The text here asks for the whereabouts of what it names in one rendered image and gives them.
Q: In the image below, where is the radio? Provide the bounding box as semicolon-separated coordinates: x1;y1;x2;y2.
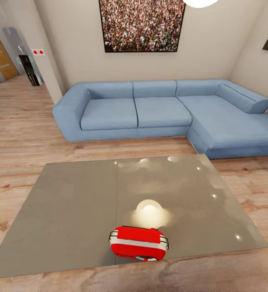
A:
108;226;169;262

